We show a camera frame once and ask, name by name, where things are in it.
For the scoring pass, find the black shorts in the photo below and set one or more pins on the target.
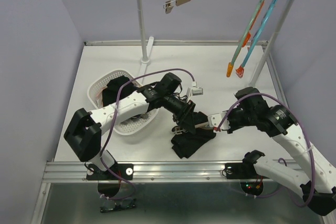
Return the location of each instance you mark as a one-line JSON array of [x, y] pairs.
[[186, 144], [115, 90]]

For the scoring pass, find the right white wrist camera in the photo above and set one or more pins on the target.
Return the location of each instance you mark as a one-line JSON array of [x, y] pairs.
[[219, 121]]

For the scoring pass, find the white perforated plastic basket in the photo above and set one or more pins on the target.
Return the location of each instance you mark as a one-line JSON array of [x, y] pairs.
[[101, 84]]

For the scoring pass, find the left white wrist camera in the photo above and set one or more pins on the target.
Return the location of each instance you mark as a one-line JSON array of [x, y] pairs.
[[194, 90]]

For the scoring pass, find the blue plastic clip hanger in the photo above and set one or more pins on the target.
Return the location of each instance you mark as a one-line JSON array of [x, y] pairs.
[[240, 70]]

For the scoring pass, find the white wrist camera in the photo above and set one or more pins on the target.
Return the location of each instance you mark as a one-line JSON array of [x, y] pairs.
[[194, 90], [219, 121]]

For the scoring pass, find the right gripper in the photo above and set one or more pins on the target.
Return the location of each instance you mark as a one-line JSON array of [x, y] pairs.
[[232, 126]]

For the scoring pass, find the grey striped underwear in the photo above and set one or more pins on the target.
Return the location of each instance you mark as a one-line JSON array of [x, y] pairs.
[[135, 118]]

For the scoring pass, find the white underwear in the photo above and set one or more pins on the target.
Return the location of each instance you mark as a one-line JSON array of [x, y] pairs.
[[98, 99]]

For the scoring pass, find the metal clothes rack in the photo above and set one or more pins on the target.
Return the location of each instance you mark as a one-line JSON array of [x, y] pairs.
[[146, 45]]

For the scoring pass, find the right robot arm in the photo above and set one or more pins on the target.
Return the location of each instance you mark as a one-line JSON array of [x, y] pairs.
[[315, 183]]

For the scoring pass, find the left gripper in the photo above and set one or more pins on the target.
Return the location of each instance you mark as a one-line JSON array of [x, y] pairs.
[[185, 116]]

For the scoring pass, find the green plastic clip hanger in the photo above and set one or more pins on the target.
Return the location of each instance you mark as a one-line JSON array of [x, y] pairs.
[[243, 40]]

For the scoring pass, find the aluminium mounting rail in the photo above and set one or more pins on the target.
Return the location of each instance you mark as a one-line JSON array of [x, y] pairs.
[[143, 172]]

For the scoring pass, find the black eyeglasses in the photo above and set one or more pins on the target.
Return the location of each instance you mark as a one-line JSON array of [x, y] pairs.
[[118, 206]]

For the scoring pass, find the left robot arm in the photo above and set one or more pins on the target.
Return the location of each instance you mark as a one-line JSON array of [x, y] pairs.
[[86, 128]]

